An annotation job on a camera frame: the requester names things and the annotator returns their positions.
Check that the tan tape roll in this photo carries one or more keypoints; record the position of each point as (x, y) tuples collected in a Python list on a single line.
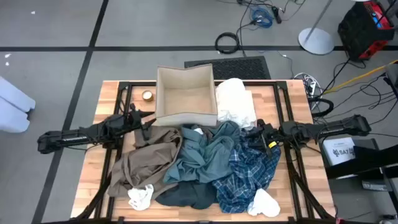
[(147, 96)]

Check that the small white cloth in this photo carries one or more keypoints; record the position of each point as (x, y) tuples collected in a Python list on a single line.
[(140, 197), (264, 205)]

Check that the black rubber floor mat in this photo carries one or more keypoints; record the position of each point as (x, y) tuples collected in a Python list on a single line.
[(236, 68)]

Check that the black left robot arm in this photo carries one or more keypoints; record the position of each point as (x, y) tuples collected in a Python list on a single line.
[(71, 138)]

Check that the white printed box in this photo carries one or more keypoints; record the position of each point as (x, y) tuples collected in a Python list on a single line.
[(337, 149)]

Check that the teal garment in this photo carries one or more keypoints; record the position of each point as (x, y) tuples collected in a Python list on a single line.
[(202, 155)]

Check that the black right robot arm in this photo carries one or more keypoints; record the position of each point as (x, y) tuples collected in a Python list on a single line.
[(335, 127)]

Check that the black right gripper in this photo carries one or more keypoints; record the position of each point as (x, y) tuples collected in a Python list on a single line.
[(269, 133)]

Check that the pale blue padded object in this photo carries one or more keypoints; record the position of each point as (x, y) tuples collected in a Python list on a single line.
[(14, 102)]

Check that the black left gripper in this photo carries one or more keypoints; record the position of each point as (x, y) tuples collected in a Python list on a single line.
[(134, 119)]

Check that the large white cloth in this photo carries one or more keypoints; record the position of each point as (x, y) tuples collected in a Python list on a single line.
[(233, 102)]

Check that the dark navy garment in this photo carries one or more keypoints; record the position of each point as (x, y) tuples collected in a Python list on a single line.
[(186, 196)]

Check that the red and black equipment case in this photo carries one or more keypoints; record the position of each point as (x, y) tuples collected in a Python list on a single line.
[(357, 31)]

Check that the black equipment stand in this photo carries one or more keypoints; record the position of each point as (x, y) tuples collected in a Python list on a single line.
[(373, 158)]

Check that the white power strip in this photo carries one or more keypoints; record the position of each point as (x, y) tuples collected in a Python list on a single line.
[(311, 85)]

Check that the grey metal object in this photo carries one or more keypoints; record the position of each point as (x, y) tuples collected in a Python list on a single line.
[(393, 74)]

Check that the khaki brown trousers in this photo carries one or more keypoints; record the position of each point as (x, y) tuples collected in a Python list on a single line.
[(146, 161)]

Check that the beige fabric storage box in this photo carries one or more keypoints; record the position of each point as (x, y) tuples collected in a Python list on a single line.
[(186, 119)]

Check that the blue plaid shirt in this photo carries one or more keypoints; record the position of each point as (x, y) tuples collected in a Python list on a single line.
[(248, 177)]

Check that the grey round-base stand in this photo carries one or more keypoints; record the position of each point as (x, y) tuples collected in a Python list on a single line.
[(315, 42)]

